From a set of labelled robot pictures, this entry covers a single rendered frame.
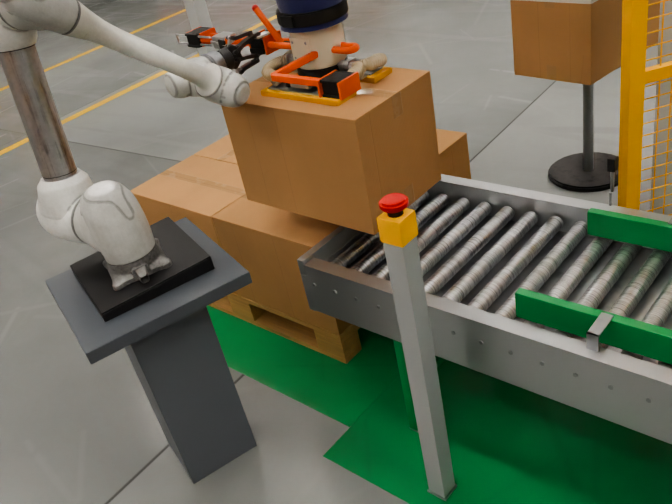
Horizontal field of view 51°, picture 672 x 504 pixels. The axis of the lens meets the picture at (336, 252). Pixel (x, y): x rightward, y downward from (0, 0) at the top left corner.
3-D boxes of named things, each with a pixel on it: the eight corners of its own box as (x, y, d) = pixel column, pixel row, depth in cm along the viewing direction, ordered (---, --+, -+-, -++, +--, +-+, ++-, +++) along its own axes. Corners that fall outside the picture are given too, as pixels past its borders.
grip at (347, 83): (361, 88, 194) (358, 71, 192) (341, 100, 189) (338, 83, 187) (338, 86, 200) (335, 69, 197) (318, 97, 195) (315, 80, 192)
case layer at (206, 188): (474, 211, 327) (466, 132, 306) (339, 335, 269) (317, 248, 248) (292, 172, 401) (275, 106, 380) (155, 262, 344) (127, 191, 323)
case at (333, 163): (441, 179, 248) (430, 70, 227) (374, 235, 225) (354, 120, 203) (316, 153, 285) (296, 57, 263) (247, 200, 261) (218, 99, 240)
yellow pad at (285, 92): (357, 94, 221) (355, 79, 218) (337, 107, 215) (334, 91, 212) (281, 84, 241) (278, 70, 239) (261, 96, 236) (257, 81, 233)
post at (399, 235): (457, 485, 218) (415, 209, 166) (445, 501, 215) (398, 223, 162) (439, 476, 223) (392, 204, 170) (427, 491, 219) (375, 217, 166)
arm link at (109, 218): (129, 270, 200) (98, 205, 187) (88, 260, 209) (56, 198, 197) (167, 238, 210) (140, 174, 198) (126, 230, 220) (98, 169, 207)
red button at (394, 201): (416, 209, 166) (413, 194, 164) (398, 223, 162) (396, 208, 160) (392, 203, 170) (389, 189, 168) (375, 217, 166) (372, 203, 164)
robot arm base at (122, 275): (117, 298, 199) (109, 283, 196) (103, 264, 217) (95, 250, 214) (177, 271, 204) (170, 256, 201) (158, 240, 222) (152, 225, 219)
